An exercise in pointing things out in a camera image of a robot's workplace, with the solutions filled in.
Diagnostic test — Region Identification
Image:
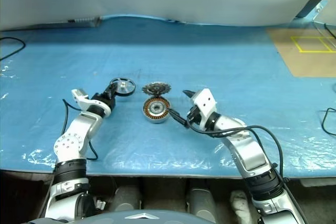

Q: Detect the black-rimmed silver spoked rotor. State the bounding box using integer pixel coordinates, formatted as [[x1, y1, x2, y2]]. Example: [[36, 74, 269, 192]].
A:
[[109, 76, 137, 98]]

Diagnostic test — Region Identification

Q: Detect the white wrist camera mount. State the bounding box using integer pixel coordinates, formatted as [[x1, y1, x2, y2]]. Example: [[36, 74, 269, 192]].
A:
[[70, 89, 111, 117], [191, 88, 218, 130]]

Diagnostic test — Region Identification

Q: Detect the dirty white rounded shape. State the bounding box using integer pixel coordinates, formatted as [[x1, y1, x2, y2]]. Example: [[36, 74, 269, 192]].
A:
[[229, 190, 253, 222]]

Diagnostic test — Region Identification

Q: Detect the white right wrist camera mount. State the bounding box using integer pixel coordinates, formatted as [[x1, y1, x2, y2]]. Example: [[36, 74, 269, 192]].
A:
[[191, 88, 218, 130]]

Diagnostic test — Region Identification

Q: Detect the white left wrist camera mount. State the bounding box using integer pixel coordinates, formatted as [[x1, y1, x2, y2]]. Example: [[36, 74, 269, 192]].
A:
[[70, 89, 111, 117]]

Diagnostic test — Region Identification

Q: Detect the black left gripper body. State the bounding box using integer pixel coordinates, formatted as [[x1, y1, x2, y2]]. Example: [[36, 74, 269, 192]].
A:
[[91, 86, 118, 112]]

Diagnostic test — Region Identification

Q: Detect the grey robot torso with emblem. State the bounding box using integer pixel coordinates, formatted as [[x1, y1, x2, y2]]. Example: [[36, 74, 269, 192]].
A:
[[26, 209, 237, 224]]

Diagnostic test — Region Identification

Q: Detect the brown cardboard sheet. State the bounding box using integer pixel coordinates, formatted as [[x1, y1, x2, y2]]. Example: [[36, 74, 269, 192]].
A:
[[266, 26, 336, 78]]

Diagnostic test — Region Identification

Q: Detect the blue plastic table sheet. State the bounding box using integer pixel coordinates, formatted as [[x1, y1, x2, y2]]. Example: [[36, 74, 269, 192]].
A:
[[0, 14, 336, 180]]

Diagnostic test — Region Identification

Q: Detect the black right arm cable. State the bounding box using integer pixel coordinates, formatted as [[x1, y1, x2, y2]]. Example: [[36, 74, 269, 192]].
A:
[[183, 119, 292, 183]]

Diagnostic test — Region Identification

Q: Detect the grey rounded shape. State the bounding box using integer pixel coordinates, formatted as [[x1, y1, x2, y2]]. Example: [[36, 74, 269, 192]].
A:
[[114, 184, 143, 212], [187, 186, 218, 216]]

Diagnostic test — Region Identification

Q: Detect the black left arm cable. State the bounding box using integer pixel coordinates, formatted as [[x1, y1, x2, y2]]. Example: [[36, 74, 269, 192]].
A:
[[59, 99, 99, 162]]

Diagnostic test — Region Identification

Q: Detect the grey power strip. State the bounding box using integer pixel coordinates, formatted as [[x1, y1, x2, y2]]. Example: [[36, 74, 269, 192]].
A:
[[26, 16, 102, 29]]

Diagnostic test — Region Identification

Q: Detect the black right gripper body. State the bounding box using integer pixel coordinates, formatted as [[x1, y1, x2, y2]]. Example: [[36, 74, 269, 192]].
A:
[[185, 105, 202, 128]]

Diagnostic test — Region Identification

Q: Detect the motor housing with copper windings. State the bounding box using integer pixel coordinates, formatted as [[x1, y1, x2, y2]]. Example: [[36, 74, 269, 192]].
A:
[[142, 97, 172, 124]]

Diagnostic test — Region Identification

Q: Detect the dark toothed gear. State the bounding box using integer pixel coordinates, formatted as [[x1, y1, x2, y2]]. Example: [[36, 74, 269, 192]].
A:
[[141, 81, 169, 97]]

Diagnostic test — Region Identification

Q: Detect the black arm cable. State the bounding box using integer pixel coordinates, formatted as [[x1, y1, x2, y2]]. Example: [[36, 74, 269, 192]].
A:
[[183, 119, 292, 183], [59, 99, 99, 162]]

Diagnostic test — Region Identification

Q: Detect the thin black cable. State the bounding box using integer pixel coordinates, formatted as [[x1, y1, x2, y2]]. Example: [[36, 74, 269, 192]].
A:
[[323, 23, 336, 39], [0, 37, 26, 61], [318, 107, 336, 136]]

